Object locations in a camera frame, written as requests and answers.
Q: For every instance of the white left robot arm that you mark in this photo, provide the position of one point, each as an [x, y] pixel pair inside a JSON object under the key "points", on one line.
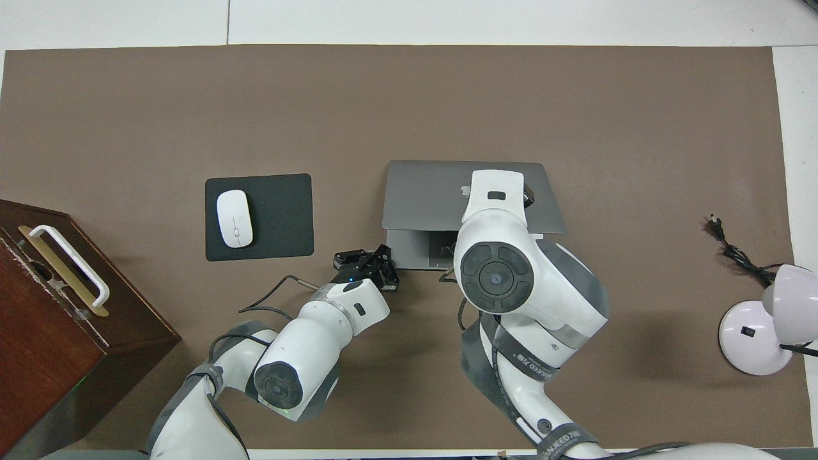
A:
{"points": [[307, 345]]}

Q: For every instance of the brown table mat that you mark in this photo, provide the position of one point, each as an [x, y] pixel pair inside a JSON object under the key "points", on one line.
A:
{"points": [[447, 96]]}

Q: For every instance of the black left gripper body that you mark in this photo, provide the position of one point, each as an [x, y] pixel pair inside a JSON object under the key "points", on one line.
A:
{"points": [[360, 271]]}

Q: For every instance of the silver grey laptop computer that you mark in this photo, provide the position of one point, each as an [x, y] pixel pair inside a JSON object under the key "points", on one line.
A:
{"points": [[422, 198]]}

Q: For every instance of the white computer mouse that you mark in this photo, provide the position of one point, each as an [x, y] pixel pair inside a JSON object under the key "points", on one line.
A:
{"points": [[234, 218]]}

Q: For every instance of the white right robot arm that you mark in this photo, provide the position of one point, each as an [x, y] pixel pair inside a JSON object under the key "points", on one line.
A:
{"points": [[511, 281]]}

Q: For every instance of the black mouse pad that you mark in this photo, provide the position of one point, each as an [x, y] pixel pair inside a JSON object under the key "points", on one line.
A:
{"points": [[281, 217]]}

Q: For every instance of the dark brown wooden box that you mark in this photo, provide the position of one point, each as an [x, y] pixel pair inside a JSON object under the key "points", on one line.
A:
{"points": [[51, 358]]}

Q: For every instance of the white desk lamp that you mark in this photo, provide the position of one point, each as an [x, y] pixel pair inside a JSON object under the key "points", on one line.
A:
{"points": [[748, 338]]}

